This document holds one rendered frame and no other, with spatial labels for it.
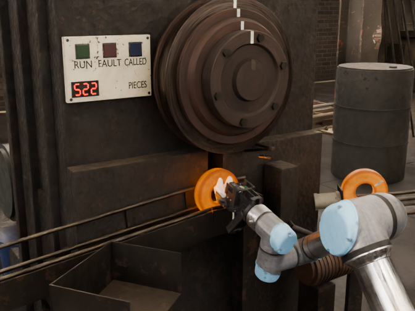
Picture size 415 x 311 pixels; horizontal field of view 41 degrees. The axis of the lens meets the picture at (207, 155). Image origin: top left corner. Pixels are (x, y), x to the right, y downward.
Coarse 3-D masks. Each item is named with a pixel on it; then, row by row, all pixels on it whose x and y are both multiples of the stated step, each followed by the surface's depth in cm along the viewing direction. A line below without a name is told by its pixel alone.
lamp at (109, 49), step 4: (104, 44) 157; (108, 44) 157; (112, 44) 158; (104, 48) 157; (108, 48) 157; (112, 48) 158; (104, 52) 157; (108, 52) 158; (112, 52) 158; (104, 56) 157; (108, 56) 158; (112, 56) 159
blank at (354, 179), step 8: (368, 168) 192; (352, 176) 190; (360, 176) 190; (368, 176) 189; (376, 176) 189; (344, 184) 191; (352, 184) 190; (360, 184) 190; (376, 184) 190; (384, 184) 190; (344, 192) 191; (352, 192) 191; (376, 192) 191; (384, 192) 191
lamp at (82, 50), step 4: (84, 44) 154; (88, 44) 154; (76, 48) 153; (80, 48) 153; (84, 48) 154; (88, 48) 154; (80, 52) 153; (84, 52) 154; (88, 52) 154; (80, 56) 153; (84, 56) 154; (88, 56) 155
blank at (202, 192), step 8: (216, 168) 178; (208, 176) 174; (216, 176) 176; (224, 176) 178; (232, 176) 179; (200, 184) 174; (208, 184) 175; (216, 184) 176; (200, 192) 174; (208, 192) 175; (200, 200) 174; (208, 200) 176; (200, 208) 176
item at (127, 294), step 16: (96, 256) 141; (112, 256) 148; (128, 256) 146; (144, 256) 145; (160, 256) 143; (176, 256) 141; (80, 272) 135; (96, 272) 142; (112, 272) 150; (128, 272) 148; (144, 272) 146; (160, 272) 144; (176, 272) 142; (64, 288) 123; (80, 288) 136; (96, 288) 143; (112, 288) 146; (128, 288) 146; (144, 288) 146; (160, 288) 145; (176, 288) 143; (64, 304) 124; (80, 304) 122; (96, 304) 120; (112, 304) 119; (128, 304) 117; (144, 304) 139; (160, 304) 139
